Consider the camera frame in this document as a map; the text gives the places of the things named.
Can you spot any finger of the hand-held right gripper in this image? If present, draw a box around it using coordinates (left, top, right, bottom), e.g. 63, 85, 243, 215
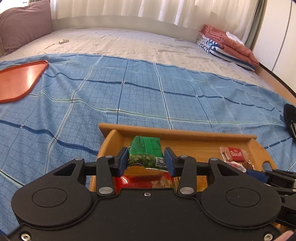
245, 169, 274, 184

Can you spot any white patterned bed sheet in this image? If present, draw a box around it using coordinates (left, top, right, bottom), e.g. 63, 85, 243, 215
0, 28, 278, 93

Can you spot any salmon folded blanket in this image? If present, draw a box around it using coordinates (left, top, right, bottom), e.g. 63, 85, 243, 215
200, 24, 259, 65

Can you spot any white folded cloth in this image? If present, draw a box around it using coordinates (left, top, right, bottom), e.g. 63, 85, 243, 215
225, 31, 245, 45

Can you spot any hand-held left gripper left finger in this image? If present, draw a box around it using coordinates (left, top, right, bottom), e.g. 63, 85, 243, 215
52, 146, 129, 197

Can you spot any white sheer curtain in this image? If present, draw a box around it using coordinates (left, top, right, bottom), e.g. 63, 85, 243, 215
50, 0, 255, 35

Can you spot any purple pillow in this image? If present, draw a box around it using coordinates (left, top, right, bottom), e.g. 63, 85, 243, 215
0, 0, 54, 56

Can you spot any blue plaid blanket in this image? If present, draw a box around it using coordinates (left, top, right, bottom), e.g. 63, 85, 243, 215
0, 53, 296, 230

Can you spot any red nut snack packet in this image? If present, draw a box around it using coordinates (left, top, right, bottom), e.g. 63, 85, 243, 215
113, 175, 179, 194

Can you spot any red biscuit packet white logo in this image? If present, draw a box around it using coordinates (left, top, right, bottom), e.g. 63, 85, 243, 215
220, 146, 245, 162

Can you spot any green pea snack packet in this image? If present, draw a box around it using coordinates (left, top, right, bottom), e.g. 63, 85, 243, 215
127, 136, 168, 172

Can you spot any wooden serving tray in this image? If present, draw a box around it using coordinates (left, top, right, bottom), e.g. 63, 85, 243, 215
89, 123, 278, 193

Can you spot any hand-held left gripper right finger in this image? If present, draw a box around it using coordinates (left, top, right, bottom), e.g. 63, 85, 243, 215
164, 146, 242, 197

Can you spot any grey drape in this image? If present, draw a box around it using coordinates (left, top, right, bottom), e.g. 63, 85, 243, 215
245, 0, 266, 49

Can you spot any red plastic tray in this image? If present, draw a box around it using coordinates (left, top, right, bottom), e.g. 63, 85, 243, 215
0, 60, 49, 103

